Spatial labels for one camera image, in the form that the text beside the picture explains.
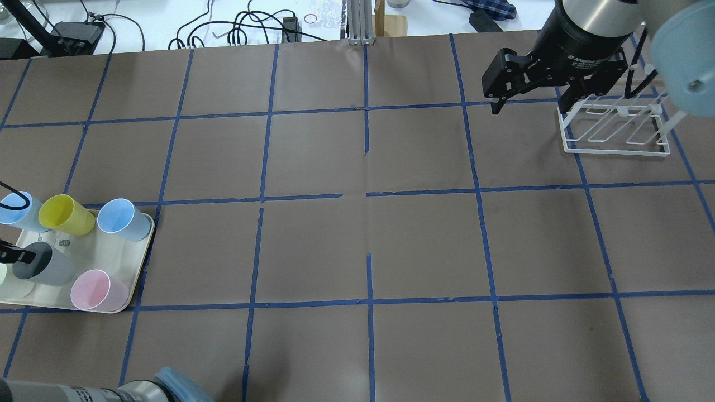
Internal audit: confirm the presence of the aluminium frame post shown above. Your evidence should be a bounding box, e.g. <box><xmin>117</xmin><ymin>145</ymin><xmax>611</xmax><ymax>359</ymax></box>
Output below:
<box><xmin>344</xmin><ymin>1</ymin><xmax>375</xmax><ymax>46</ymax></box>

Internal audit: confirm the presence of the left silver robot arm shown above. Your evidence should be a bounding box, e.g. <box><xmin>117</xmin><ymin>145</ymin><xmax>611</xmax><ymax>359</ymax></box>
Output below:
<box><xmin>1</xmin><ymin>368</ymin><xmax>213</xmax><ymax>401</ymax></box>

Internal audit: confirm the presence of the white wire cup rack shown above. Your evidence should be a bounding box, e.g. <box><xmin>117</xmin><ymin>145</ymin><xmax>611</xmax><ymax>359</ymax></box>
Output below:
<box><xmin>556</xmin><ymin>80</ymin><xmax>687</xmax><ymax>157</ymax></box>

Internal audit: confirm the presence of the black smartphone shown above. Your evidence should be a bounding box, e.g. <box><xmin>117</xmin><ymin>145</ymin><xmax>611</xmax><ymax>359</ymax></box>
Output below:
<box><xmin>468</xmin><ymin>8</ymin><xmax>503</xmax><ymax>33</ymax></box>

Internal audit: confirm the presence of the beige plastic tray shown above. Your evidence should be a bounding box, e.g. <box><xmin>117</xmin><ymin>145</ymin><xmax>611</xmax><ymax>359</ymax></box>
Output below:
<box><xmin>1</xmin><ymin>214</ymin><xmax>155</xmax><ymax>312</ymax></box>

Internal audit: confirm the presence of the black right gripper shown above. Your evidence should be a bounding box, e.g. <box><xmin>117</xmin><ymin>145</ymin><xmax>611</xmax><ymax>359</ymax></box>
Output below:
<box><xmin>481</xmin><ymin>16</ymin><xmax>626</xmax><ymax>115</ymax></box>

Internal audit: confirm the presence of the pink plastic cup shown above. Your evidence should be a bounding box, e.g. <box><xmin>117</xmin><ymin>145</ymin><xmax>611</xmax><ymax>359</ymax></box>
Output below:
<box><xmin>70</xmin><ymin>269</ymin><xmax>131</xmax><ymax>314</ymax></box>

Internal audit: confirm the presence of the grey plastic cup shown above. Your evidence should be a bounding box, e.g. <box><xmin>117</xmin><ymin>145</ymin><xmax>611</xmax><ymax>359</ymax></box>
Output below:
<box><xmin>11</xmin><ymin>242</ymin><xmax>76</xmax><ymax>287</ymax></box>

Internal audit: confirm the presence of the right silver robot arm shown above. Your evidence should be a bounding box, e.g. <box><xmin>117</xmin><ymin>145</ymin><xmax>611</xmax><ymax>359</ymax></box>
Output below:
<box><xmin>481</xmin><ymin>1</ymin><xmax>714</xmax><ymax>118</ymax></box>

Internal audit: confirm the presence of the blue cup at tray edge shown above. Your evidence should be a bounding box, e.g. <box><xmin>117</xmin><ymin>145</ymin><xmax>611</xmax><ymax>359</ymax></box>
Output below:
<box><xmin>1</xmin><ymin>191</ymin><xmax>49</xmax><ymax>232</ymax></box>

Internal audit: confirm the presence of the black power adapter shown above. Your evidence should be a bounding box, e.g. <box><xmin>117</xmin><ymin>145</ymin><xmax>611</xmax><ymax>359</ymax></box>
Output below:
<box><xmin>50</xmin><ymin>21</ymin><xmax>106</xmax><ymax>55</ymax></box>

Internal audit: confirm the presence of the yellow plastic cup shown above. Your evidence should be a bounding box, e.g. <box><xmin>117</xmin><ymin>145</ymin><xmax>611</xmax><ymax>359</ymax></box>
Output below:
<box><xmin>38</xmin><ymin>194</ymin><xmax>96</xmax><ymax>236</ymax></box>

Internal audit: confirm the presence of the folded blue plaid umbrella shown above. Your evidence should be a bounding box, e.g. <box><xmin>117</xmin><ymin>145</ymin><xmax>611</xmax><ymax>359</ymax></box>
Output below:
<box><xmin>463</xmin><ymin>0</ymin><xmax>517</xmax><ymax>21</ymax></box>

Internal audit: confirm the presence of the wooden mug tree stand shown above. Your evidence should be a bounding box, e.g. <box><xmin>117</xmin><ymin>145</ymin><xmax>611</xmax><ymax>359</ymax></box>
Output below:
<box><xmin>373</xmin><ymin>1</ymin><xmax>411</xmax><ymax>37</ymax></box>

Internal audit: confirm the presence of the black monitor stand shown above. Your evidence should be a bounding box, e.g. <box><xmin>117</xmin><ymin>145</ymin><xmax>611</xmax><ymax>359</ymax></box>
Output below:
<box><xmin>2</xmin><ymin>1</ymin><xmax>66</xmax><ymax>57</ymax></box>

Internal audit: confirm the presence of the blue cup near tray centre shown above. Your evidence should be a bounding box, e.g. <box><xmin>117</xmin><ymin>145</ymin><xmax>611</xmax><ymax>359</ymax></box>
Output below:
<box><xmin>97</xmin><ymin>198</ymin><xmax>152</xmax><ymax>241</ymax></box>

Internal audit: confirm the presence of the cream plastic cup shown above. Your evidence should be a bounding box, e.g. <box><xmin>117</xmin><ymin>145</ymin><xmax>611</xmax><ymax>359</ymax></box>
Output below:
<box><xmin>1</xmin><ymin>263</ymin><xmax>35</xmax><ymax>300</ymax></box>

